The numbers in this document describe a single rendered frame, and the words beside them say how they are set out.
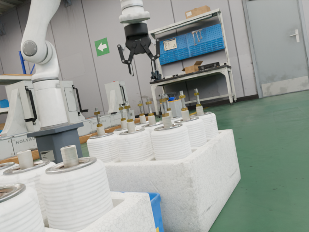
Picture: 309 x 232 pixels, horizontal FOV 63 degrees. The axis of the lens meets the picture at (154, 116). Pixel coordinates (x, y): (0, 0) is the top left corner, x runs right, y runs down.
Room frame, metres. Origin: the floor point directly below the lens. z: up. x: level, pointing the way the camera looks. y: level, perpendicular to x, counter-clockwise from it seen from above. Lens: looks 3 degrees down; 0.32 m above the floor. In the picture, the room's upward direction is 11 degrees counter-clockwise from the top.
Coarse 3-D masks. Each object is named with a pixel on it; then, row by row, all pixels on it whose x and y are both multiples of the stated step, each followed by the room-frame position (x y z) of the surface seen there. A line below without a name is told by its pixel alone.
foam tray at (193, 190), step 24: (216, 144) 0.71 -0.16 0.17; (120, 168) 0.65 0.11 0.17; (144, 168) 0.61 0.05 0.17; (168, 168) 0.57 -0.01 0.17; (192, 168) 0.55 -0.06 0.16; (216, 168) 0.68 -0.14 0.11; (168, 192) 0.58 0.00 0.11; (192, 192) 0.54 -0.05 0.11; (216, 192) 0.65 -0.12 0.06; (168, 216) 0.58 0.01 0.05; (192, 216) 0.55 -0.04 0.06; (216, 216) 0.63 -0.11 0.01
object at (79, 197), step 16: (48, 176) 0.34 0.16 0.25; (64, 176) 0.33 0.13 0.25; (80, 176) 0.34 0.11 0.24; (96, 176) 0.35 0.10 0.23; (48, 192) 0.34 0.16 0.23; (64, 192) 0.33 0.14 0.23; (80, 192) 0.34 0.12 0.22; (96, 192) 0.35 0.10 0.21; (48, 208) 0.34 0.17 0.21; (64, 208) 0.33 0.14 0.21; (80, 208) 0.33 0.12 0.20; (96, 208) 0.35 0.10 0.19; (112, 208) 0.38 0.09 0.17; (64, 224) 0.33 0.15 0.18; (80, 224) 0.33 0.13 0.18
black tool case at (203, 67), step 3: (213, 63) 4.95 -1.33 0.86; (216, 63) 4.93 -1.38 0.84; (198, 66) 5.04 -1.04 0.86; (201, 66) 5.02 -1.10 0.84; (204, 66) 5.00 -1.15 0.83; (207, 66) 4.96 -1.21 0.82; (210, 66) 4.94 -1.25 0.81; (213, 66) 4.95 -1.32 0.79; (216, 66) 4.93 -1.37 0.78; (201, 69) 5.02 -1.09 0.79; (204, 69) 5.00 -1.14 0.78
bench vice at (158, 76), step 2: (156, 70) 5.23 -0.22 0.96; (152, 72) 5.22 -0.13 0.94; (156, 72) 5.21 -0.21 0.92; (158, 72) 5.28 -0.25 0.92; (152, 74) 5.09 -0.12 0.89; (154, 74) 5.20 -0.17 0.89; (156, 74) 5.20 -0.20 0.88; (158, 74) 5.28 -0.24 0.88; (160, 74) 5.40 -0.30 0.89; (152, 76) 5.11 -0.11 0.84; (154, 76) 5.16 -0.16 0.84; (156, 76) 5.19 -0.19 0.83; (158, 76) 5.28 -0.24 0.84; (160, 76) 5.36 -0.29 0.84; (152, 78) 5.13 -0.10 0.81; (154, 78) 5.17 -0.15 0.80; (156, 78) 5.20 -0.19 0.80; (158, 78) 5.28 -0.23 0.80; (160, 78) 5.35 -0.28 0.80; (154, 80) 5.31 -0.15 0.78; (156, 80) 5.28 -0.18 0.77
